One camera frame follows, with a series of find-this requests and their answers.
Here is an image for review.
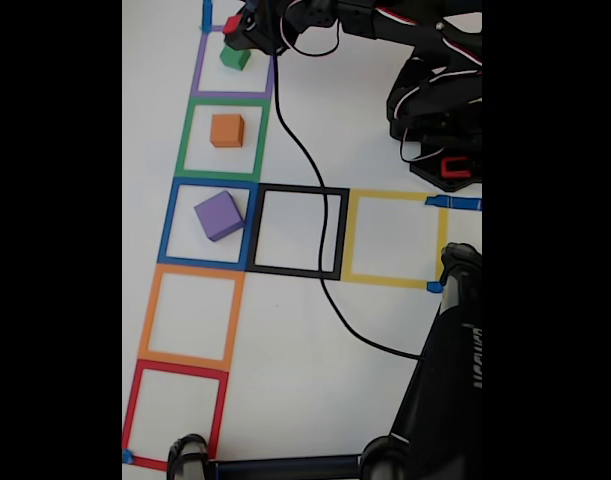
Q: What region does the green cube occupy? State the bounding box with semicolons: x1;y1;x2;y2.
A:
219;45;251;71

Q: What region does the orange cube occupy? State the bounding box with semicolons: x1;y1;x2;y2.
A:
209;113;245;149

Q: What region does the purple cube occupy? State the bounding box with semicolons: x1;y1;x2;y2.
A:
193;189;246;244

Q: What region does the red printed clamp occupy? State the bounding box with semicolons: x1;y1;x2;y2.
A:
439;155;472;180

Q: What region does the purple square frame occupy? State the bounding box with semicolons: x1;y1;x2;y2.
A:
189;23;279;100

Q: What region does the green square frame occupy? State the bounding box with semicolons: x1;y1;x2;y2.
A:
173;97;271;184

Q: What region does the black square frame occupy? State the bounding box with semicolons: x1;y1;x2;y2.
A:
244;182;350;281

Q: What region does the blue square frame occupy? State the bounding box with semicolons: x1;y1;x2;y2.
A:
157;177;260;271

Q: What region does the black camera cable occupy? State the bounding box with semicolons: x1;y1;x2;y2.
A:
269;47;426;360

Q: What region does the yellow square frame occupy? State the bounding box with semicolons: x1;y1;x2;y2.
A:
340;188;449;290

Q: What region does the orange square frame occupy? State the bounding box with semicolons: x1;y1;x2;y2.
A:
137;263;246;372

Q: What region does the red square frame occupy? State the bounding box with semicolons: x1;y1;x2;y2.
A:
122;358;230;472

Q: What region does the black camera tripod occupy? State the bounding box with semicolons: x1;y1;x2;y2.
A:
165;242;483;480

